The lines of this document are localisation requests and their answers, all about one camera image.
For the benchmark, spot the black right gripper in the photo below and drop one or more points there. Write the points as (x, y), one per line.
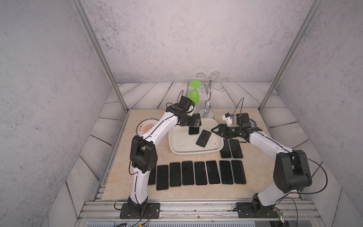
(223, 127)

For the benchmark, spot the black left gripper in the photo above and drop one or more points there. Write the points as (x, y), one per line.
(193, 123)

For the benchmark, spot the black phone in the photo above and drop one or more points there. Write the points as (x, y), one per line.
(238, 172)
(193, 131)
(162, 177)
(226, 172)
(213, 173)

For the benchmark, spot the dark phone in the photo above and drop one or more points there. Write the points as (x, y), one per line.
(225, 152)

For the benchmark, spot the white plastic storage box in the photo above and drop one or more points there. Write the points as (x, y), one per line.
(182, 143)

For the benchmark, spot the phone with purple clear case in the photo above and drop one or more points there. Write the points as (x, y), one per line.
(152, 176)

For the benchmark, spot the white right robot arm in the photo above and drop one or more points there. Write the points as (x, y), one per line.
(291, 171)

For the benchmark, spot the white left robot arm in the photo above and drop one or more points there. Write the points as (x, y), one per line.
(143, 153)

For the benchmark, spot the blue white ceramic bowl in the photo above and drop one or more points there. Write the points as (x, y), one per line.
(253, 123)

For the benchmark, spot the orange patterned round plate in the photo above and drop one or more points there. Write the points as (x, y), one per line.
(145, 126)

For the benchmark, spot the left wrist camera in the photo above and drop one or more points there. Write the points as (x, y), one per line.
(186, 104)

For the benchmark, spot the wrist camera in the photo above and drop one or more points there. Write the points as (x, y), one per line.
(186, 104)
(241, 119)

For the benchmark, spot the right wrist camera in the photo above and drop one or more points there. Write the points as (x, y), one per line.
(241, 119)

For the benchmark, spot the silver wire glass rack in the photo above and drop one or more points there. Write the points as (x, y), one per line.
(206, 89)

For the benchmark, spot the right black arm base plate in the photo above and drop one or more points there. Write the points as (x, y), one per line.
(251, 210)

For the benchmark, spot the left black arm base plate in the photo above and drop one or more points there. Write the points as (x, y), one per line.
(145, 210)

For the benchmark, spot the aluminium rail front frame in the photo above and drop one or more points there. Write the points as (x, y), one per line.
(226, 213)

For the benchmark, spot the right aluminium frame post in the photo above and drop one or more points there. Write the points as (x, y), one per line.
(311, 14)

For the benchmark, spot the aluminium frame post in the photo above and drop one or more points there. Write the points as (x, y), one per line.
(98, 50)
(311, 14)

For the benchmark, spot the left aluminium frame post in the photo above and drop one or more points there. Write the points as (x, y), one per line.
(98, 50)

